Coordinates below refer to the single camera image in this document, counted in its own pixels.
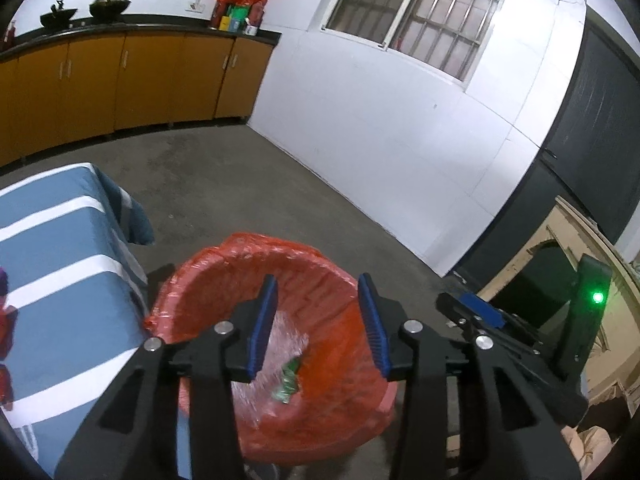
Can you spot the barred window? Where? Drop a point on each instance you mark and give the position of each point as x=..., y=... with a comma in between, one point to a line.
x=397, y=10

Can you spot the white cup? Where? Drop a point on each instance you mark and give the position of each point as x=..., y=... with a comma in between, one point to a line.
x=250, y=30

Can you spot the green printed wrapper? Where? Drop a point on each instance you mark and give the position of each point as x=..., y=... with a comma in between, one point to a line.
x=287, y=382

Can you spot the clear plastic wrap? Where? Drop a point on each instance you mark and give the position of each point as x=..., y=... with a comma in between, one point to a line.
x=285, y=335

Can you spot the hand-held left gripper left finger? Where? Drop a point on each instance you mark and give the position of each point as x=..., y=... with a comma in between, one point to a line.
x=260, y=330

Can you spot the yellow wooden base cabinet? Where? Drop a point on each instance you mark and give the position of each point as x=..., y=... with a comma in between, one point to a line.
x=150, y=80

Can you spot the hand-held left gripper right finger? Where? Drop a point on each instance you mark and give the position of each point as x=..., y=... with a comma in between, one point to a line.
x=374, y=327

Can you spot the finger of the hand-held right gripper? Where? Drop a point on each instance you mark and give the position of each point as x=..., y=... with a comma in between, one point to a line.
x=452, y=310
x=482, y=310

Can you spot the blue striped tablecloth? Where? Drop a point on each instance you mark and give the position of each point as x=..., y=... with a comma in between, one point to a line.
x=60, y=240

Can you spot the trash bin with red liner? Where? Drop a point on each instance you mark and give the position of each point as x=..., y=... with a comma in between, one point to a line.
x=310, y=270

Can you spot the black countertop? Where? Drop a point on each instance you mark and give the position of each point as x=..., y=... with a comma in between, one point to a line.
x=160, y=22

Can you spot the dark double door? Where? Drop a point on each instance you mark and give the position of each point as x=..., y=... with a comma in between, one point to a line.
x=600, y=110

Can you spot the white wall socket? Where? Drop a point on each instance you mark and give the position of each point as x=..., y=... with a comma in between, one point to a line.
x=195, y=7

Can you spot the person's right hand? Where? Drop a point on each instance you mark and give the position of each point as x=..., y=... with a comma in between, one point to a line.
x=590, y=445

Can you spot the cream carved wooden frame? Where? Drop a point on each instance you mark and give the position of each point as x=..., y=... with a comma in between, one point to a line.
x=567, y=212

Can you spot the red bottle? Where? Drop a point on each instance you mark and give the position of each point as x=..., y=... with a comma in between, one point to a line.
x=9, y=35

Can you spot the dark lidded pot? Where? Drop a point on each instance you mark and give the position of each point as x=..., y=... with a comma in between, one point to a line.
x=109, y=7

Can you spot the dark bowl with figurine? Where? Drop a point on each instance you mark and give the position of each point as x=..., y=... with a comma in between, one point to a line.
x=59, y=17

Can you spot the green box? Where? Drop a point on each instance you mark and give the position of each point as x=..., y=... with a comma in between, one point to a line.
x=239, y=14

